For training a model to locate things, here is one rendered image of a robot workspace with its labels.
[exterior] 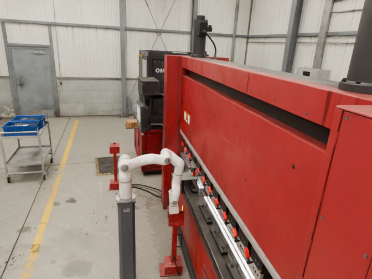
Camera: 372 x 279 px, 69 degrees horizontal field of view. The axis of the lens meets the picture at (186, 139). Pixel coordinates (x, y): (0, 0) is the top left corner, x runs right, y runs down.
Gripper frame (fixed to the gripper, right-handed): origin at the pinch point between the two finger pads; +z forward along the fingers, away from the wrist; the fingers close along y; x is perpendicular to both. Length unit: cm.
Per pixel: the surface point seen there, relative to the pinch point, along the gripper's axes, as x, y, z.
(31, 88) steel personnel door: -669, 380, -52
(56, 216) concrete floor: -118, 163, 60
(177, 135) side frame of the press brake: -127, -19, -45
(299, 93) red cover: 129, -50, -148
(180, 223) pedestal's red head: 4.9, -6.0, 4.9
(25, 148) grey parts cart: -305, 270, 18
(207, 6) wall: -752, -199, -280
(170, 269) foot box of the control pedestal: 4, 8, 65
